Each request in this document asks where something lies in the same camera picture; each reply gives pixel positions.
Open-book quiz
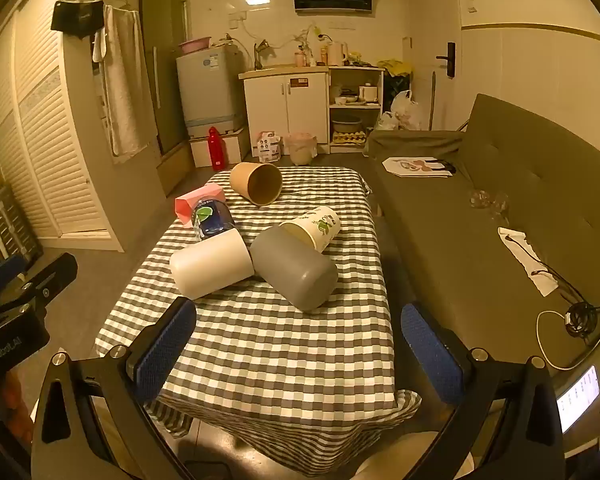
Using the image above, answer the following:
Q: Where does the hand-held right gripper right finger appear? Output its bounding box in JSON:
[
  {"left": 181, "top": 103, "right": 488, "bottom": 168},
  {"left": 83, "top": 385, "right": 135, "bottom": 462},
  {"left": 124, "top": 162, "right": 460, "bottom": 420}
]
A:
[{"left": 400, "top": 302, "right": 566, "bottom": 480}]

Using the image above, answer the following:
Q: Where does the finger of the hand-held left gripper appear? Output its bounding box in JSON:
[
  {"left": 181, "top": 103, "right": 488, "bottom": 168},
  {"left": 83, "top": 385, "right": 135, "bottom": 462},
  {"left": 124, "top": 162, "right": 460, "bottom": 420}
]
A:
[
  {"left": 0, "top": 254, "right": 27, "bottom": 306},
  {"left": 2, "top": 252, "right": 79, "bottom": 311}
]

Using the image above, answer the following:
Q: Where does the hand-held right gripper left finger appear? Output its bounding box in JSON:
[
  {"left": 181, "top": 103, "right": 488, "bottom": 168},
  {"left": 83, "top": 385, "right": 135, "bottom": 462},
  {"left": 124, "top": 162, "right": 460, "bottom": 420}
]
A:
[{"left": 31, "top": 296, "right": 198, "bottom": 480}]

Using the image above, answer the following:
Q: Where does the white plastic cup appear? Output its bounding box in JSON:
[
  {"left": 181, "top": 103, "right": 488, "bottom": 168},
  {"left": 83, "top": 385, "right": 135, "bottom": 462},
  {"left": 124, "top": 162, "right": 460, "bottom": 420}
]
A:
[{"left": 169, "top": 228, "right": 255, "bottom": 302}]

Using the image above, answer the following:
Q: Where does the grey plastic cup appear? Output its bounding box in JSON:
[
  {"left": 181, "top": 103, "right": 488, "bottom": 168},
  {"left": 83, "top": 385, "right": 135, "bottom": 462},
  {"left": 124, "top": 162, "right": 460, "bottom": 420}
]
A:
[{"left": 249, "top": 225, "right": 339, "bottom": 313}]

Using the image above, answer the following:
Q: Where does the white leaf-print paper cup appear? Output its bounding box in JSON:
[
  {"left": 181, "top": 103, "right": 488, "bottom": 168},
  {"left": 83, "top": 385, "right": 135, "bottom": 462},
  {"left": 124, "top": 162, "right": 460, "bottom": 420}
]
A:
[{"left": 278, "top": 205, "right": 342, "bottom": 254}]

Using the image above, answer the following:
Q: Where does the brown paper cup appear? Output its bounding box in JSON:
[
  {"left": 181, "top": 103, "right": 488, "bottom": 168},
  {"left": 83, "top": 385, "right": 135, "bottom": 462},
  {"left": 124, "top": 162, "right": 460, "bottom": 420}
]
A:
[{"left": 229, "top": 161, "right": 284, "bottom": 207}]

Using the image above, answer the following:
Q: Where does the silver ribbed suitcase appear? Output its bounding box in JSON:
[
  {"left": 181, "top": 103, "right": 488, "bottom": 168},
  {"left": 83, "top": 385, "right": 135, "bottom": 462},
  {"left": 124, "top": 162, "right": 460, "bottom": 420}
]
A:
[{"left": 0, "top": 183, "right": 43, "bottom": 264}]

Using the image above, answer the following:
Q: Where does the olive green sofa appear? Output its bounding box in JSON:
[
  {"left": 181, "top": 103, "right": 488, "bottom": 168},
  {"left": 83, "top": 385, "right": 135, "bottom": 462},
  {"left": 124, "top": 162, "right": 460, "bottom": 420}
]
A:
[{"left": 365, "top": 92, "right": 600, "bottom": 461}]

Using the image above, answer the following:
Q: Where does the white louvered wardrobe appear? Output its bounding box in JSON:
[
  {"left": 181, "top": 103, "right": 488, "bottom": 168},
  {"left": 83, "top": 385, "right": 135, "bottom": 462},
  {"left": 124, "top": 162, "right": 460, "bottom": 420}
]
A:
[{"left": 0, "top": 0, "right": 118, "bottom": 252}]

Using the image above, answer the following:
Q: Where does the grey white checkered tablecloth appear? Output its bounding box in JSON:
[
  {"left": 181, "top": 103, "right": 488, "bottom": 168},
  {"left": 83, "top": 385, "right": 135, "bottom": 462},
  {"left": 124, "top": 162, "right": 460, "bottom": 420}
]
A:
[{"left": 94, "top": 166, "right": 423, "bottom": 478}]

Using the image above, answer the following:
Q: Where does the white paper sheet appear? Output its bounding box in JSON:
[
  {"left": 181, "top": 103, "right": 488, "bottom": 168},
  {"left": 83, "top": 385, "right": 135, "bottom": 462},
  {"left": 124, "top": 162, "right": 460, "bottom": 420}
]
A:
[{"left": 497, "top": 226, "right": 560, "bottom": 297}]

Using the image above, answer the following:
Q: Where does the pink box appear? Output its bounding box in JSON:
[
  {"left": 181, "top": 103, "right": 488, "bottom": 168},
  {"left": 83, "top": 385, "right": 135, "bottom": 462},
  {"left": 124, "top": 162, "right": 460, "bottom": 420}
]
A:
[{"left": 174, "top": 183, "right": 226, "bottom": 224}]

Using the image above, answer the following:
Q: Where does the smartphone with lit screen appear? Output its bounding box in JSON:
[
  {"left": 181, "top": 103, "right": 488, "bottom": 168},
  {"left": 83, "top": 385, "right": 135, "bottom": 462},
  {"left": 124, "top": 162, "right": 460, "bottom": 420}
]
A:
[{"left": 555, "top": 365, "right": 600, "bottom": 435}]

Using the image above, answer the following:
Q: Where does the white hanging towel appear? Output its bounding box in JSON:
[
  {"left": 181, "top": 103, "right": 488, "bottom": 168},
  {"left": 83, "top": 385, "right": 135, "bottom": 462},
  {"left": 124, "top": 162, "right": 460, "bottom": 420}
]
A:
[{"left": 92, "top": 5, "right": 157, "bottom": 162}]

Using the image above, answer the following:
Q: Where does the red water bottle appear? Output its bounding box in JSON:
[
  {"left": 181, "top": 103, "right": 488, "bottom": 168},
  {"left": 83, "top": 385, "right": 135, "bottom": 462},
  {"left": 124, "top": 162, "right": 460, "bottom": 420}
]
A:
[{"left": 208, "top": 126, "right": 227, "bottom": 172}]

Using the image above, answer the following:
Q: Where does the white detergent pouch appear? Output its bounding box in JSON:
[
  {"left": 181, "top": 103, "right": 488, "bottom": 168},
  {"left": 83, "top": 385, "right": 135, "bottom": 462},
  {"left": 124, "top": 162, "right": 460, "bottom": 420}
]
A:
[{"left": 256, "top": 130, "right": 283, "bottom": 162}]

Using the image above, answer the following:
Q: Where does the small white washing machine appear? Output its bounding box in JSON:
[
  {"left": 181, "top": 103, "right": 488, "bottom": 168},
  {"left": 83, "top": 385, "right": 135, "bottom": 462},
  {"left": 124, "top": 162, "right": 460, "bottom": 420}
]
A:
[{"left": 175, "top": 42, "right": 246, "bottom": 138}]

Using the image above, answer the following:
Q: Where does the glass bathroom door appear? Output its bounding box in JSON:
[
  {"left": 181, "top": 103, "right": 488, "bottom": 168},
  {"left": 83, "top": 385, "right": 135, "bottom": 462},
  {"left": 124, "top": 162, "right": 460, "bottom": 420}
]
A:
[{"left": 139, "top": 0, "right": 191, "bottom": 157}]

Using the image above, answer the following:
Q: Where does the trash bin with pink bag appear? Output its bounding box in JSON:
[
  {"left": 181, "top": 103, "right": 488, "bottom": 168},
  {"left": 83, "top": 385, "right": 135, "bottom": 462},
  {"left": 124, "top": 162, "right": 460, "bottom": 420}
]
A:
[{"left": 284, "top": 131, "right": 316, "bottom": 166}]

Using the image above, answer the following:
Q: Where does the grey basin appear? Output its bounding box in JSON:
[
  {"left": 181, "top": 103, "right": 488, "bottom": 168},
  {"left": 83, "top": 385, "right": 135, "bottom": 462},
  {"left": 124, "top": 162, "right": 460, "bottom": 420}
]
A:
[{"left": 331, "top": 116, "right": 365, "bottom": 133}]

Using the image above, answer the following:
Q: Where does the white plastic bag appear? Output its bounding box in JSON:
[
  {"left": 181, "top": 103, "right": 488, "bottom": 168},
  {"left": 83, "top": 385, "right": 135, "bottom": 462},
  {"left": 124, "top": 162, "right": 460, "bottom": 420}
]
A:
[{"left": 377, "top": 90, "right": 423, "bottom": 131}]

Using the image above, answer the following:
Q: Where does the black hanging cloth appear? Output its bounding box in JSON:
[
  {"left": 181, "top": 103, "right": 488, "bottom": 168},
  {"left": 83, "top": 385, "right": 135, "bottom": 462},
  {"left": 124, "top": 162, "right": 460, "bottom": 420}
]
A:
[{"left": 50, "top": 0, "right": 105, "bottom": 38}]

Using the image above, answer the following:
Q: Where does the pink basin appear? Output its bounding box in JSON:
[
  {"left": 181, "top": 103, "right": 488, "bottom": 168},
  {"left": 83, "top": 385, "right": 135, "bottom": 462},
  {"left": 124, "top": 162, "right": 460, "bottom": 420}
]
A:
[{"left": 178, "top": 36, "right": 212, "bottom": 56}]

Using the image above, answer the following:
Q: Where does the white kitchen cabinet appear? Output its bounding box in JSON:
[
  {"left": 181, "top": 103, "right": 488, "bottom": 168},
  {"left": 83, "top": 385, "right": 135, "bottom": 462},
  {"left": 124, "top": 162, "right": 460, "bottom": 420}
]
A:
[{"left": 238, "top": 65, "right": 386, "bottom": 158}]

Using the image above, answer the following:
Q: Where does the yellow bag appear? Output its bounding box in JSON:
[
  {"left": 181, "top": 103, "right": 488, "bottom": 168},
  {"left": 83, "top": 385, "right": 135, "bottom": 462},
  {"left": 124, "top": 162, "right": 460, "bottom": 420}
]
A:
[{"left": 377, "top": 58, "right": 416, "bottom": 78}]

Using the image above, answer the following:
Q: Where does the metal faucet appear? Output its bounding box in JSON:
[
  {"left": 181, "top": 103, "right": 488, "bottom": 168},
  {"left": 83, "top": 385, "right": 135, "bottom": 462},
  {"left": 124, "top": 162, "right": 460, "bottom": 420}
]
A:
[{"left": 252, "top": 39, "right": 273, "bottom": 70}]

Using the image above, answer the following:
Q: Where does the white door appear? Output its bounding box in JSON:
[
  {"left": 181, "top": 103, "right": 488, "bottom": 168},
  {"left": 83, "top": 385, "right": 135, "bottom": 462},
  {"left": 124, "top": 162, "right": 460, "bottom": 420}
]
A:
[{"left": 402, "top": 0, "right": 465, "bottom": 133}]

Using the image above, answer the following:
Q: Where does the white cable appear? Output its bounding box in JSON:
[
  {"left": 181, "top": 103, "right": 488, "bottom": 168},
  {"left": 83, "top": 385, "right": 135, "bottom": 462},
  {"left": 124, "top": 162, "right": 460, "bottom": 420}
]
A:
[{"left": 536, "top": 305, "right": 600, "bottom": 372}]

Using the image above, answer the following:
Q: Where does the black cable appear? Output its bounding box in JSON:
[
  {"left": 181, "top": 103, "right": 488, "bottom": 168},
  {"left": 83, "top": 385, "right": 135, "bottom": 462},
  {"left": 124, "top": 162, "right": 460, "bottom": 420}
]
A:
[{"left": 505, "top": 232, "right": 600, "bottom": 339}]

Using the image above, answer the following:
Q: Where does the black door handle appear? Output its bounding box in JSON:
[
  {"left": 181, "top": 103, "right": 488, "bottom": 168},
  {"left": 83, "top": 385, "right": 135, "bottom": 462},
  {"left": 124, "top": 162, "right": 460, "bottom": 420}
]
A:
[{"left": 436, "top": 41, "right": 457, "bottom": 78}]

